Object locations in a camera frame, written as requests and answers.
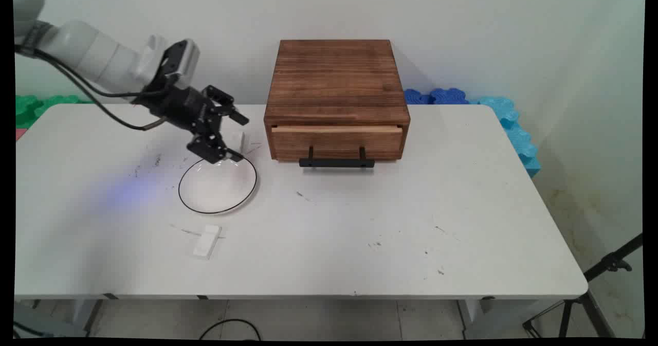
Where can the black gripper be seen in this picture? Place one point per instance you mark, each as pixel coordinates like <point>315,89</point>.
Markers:
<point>180,107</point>

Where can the light wooden drawer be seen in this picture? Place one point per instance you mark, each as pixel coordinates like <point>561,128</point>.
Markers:
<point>336,141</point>

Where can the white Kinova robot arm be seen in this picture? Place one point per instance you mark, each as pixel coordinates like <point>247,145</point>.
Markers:
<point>87,53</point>

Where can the white bowl with black rim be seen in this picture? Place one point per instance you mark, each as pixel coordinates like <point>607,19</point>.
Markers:
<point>216,189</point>

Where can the white rectangular block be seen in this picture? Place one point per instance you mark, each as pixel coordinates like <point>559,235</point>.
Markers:
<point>207,241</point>

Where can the dark wooden drawer cabinet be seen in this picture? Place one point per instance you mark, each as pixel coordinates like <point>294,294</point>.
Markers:
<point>334,78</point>

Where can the green foam mat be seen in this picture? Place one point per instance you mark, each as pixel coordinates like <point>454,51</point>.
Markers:
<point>31,108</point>

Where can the red foam mat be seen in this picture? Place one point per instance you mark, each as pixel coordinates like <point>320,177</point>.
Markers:
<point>20,133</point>

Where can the dark blue foam mat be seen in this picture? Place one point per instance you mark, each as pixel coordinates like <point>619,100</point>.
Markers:
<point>437,97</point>

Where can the white table leg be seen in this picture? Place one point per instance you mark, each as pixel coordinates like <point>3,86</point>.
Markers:
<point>480,317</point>
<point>85,315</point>

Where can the light blue foam mat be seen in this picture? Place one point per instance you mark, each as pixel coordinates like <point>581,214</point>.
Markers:
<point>516,135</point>

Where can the black tripod stand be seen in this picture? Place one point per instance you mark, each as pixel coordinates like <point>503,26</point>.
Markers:
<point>591,289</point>

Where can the black and white wrist camera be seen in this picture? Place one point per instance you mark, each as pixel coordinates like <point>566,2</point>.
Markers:
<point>180,58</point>

